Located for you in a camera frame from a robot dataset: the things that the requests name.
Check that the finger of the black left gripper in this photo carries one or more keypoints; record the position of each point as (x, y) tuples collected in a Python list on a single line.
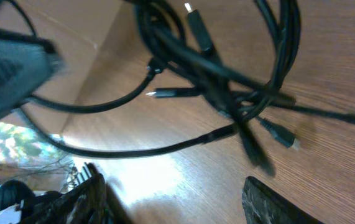
[(26, 63)]

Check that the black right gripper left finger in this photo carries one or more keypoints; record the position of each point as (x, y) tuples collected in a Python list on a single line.
[(86, 203)]

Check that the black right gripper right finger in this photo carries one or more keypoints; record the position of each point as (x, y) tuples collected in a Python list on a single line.
[(262, 205)]

